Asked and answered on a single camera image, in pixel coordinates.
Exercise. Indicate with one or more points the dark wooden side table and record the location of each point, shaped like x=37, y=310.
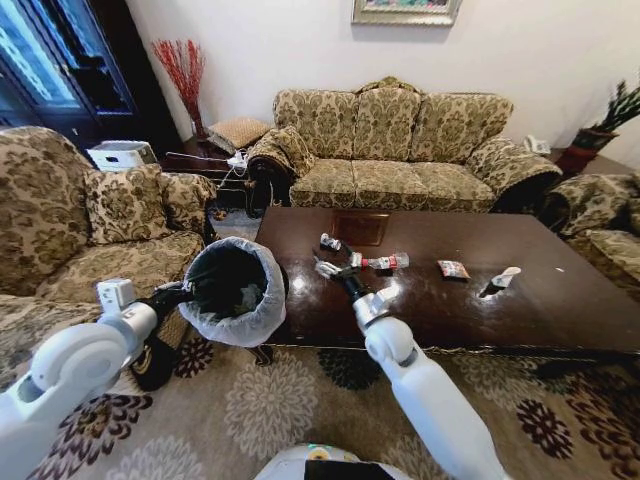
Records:
x=200, y=162

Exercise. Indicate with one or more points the white robot front shell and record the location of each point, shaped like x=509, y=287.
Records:
x=330, y=462

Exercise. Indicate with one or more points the crushed clear plastic bottle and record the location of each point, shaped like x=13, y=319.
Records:
x=387, y=262

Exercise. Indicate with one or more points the silver framed wall picture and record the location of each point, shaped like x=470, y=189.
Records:
x=405, y=11

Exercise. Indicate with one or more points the small silver crumpled wrapper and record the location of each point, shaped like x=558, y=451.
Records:
x=331, y=242

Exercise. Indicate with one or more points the white desk telephone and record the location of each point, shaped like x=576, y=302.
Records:
x=537, y=144

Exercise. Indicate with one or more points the floral patterned rug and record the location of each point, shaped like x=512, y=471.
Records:
x=250, y=410

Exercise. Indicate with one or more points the woven beige cushion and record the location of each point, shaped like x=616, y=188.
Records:
x=237, y=132

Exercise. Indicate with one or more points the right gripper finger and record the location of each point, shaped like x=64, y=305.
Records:
x=327, y=269
x=355, y=260

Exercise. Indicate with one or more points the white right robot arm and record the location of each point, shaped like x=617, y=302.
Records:
x=425, y=390

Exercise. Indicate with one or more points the red twig decoration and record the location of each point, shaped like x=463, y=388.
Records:
x=182, y=70

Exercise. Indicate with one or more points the floral sofa throw pillow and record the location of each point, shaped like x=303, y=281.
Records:
x=292, y=150

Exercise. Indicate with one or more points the white crumpled paper strip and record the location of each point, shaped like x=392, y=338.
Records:
x=502, y=278

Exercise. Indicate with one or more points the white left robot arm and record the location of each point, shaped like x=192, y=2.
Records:
x=75, y=360

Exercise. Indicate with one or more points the floral three-seat sofa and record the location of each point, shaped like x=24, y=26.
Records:
x=390, y=165

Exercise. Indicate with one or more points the green potted plant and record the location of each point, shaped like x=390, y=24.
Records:
x=595, y=135

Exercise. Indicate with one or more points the black trash bin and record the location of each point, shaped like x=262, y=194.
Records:
x=225, y=280

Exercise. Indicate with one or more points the dark wooden glass cabinet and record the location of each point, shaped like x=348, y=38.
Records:
x=75, y=65

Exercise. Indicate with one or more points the dark wooden coffee table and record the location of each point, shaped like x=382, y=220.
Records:
x=525, y=310

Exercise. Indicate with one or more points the red snack packet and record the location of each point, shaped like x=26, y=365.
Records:
x=453, y=269

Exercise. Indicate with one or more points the dark red vase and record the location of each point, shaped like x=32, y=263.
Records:
x=199, y=129

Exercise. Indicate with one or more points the floral square cushion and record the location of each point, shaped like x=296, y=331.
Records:
x=125, y=205

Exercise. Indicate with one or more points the floral armchair with cushion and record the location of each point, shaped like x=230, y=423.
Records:
x=45, y=215

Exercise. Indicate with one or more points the white plastic bin liner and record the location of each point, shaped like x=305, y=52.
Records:
x=260, y=325

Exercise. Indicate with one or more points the floral armchair beside plant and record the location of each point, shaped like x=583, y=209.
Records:
x=600, y=210

